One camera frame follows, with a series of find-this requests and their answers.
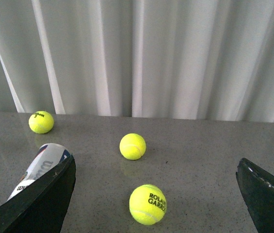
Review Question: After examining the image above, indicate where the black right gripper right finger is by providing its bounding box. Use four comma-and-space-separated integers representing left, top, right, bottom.
236, 158, 274, 233

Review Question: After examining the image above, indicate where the Roland Garros tennis ball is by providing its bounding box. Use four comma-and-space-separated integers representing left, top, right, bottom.
129, 184, 167, 226

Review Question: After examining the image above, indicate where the clear plastic tennis ball can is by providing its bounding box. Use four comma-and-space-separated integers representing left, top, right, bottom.
7, 143, 71, 201

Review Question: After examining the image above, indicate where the Wilson tennis ball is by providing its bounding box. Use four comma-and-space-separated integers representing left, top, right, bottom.
28, 111, 54, 134

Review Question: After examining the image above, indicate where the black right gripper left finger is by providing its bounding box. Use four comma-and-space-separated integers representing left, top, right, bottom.
0, 156, 76, 233

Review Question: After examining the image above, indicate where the white pleated curtain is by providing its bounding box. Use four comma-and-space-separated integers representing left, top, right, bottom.
0, 0, 274, 122

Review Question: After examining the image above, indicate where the plain yellow tennis ball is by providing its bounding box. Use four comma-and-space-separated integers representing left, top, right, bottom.
119, 133, 146, 160

